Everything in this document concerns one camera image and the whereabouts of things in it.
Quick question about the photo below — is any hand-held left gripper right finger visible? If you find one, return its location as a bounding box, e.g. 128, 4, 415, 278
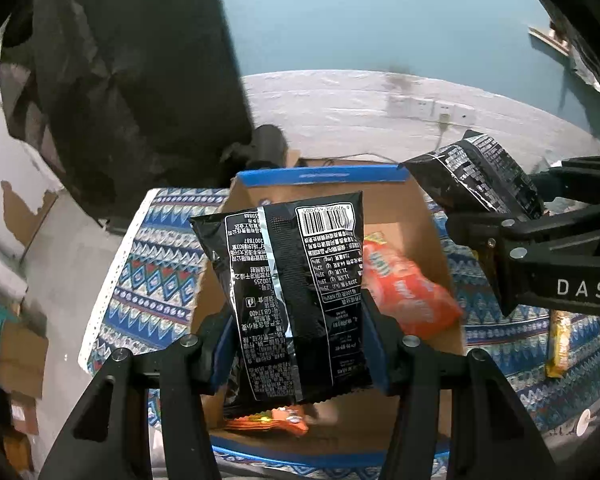
361, 304, 556, 480

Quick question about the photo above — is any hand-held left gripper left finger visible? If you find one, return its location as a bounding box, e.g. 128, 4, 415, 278
37, 309, 235, 480

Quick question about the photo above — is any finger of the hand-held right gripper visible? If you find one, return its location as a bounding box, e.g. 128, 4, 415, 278
445, 209, 600, 318
527, 154, 600, 211

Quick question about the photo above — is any long gold snack packet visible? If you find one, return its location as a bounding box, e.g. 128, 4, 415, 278
545, 310, 578, 380

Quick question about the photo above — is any orange-red snack packet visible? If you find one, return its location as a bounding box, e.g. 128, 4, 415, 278
357, 232, 463, 335

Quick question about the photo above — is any black snack packet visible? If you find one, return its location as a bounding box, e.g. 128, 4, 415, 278
189, 191, 373, 416
400, 130, 545, 221

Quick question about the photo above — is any blue cardboard box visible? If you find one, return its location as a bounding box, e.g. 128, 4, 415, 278
190, 165, 466, 468

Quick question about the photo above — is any orange snack bag green label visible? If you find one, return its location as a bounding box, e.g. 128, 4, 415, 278
222, 405, 311, 437

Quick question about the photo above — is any blue patterned table cloth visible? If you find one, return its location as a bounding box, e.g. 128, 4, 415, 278
77, 187, 600, 480

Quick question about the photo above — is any wooden moulding strip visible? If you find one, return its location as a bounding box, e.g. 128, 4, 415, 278
527, 25, 573, 57

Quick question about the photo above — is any black cylindrical device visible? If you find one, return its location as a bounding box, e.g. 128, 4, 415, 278
220, 124, 288, 171

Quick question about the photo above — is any white plastic bag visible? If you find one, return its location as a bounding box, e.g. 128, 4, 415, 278
0, 255, 28, 311

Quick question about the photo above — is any grey plug cable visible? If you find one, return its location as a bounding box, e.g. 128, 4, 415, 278
434, 114, 452, 153

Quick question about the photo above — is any black cable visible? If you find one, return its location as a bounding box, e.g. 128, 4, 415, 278
305, 152, 396, 166

